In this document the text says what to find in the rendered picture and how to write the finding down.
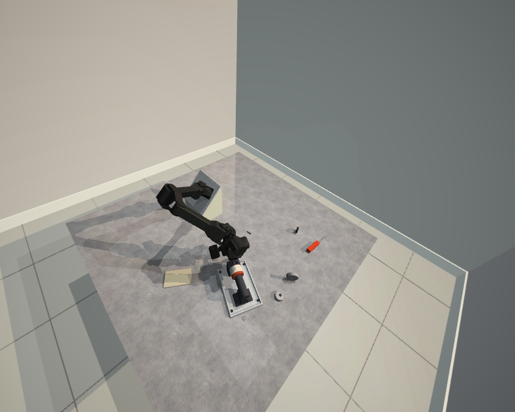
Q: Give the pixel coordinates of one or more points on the red-brown ring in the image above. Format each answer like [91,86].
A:
[236,274]

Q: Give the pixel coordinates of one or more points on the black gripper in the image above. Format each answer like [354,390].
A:
[214,250]

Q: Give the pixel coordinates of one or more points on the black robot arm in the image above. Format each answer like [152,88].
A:
[215,230]

